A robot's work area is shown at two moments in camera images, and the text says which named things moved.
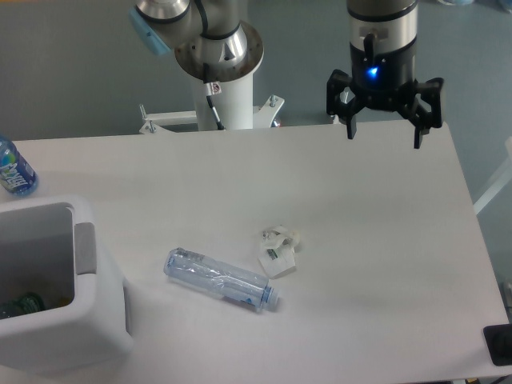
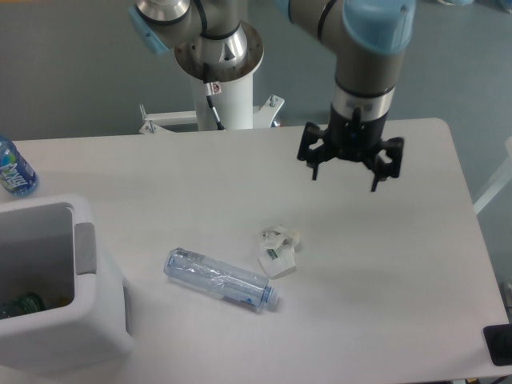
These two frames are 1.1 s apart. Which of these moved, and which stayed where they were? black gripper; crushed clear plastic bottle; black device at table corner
Moved: black gripper
Stayed: crushed clear plastic bottle; black device at table corner
